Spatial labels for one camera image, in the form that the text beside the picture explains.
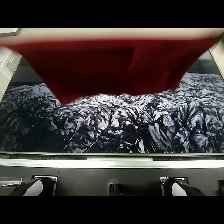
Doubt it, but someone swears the red garment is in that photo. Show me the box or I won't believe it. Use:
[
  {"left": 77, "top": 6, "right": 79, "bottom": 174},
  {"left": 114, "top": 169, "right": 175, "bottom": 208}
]
[{"left": 0, "top": 35, "right": 222, "bottom": 105}]

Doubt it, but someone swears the silver frame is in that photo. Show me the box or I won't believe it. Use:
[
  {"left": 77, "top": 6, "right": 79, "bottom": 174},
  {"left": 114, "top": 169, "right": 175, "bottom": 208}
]
[{"left": 0, "top": 152, "right": 224, "bottom": 197}]

